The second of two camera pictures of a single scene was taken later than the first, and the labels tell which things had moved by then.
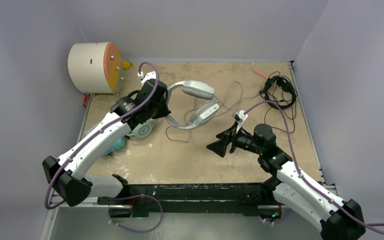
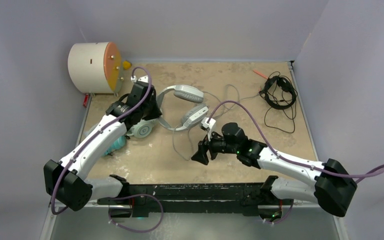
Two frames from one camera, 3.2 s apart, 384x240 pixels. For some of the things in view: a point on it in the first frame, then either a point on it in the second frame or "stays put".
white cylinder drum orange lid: (96, 67) stays put
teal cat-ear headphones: (118, 145) stays put
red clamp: (86, 100) stays put
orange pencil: (260, 74) stays put
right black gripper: (231, 136) to (201, 155)
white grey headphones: (199, 89) to (192, 115)
